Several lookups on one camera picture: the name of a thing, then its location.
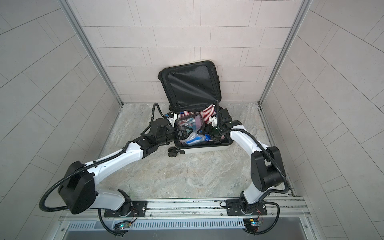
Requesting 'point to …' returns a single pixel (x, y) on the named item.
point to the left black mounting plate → (139, 208)
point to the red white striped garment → (206, 113)
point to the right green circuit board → (255, 222)
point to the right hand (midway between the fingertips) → (201, 134)
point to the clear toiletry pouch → (195, 122)
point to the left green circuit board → (124, 225)
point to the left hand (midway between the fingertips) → (192, 130)
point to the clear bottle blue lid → (195, 140)
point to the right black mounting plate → (233, 208)
